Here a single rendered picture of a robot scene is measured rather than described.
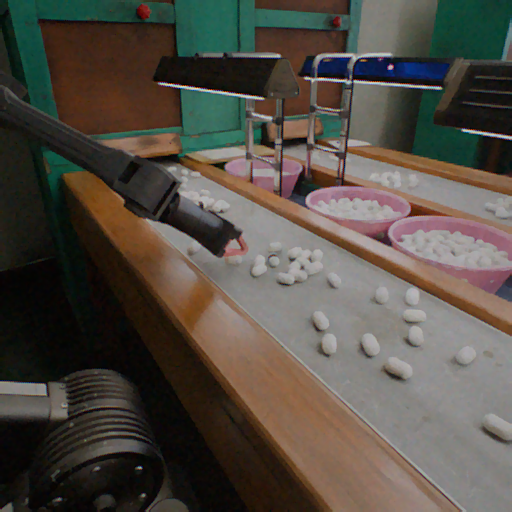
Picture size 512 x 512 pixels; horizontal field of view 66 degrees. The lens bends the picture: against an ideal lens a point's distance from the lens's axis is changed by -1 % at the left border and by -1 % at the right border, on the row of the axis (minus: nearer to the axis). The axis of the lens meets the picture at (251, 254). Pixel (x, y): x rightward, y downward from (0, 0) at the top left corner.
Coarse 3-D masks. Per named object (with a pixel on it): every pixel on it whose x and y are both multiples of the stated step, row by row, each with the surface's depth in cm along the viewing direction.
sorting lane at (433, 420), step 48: (192, 240) 90; (288, 240) 90; (240, 288) 72; (288, 288) 72; (336, 288) 72; (288, 336) 60; (336, 336) 60; (384, 336) 60; (432, 336) 60; (480, 336) 60; (336, 384) 51; (384, 384) 51; (432, 384) 51; (480, 384) 51; (384, 432) 44; (432, 432) 44; (480, 432) 44; (432, 480) 39; (480, 480) 39
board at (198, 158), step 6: (258, 150) 157; (264, 150) 157; (270, 150) 157; (186, 156) 151; (192, 156) 148; (198, 156) 148; (204, 156) 147; (234, 156) 147; (240, 156) 149; (198, 162) 143; (204, 162) 142; (210, 162) 143; (216, 162) 144
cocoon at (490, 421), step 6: (492, 414) 44; (486, 420) 44; (492, 420) 44; (498, 420) 44; (486, 426) 44; (492, 426) 44; (498, 426) 43; (504, 426) 43; (510, 426) 43; (498, 432) 43; (504, 432) 43; (510, 432) 42; (504, 438) 43; (510, 438) 43
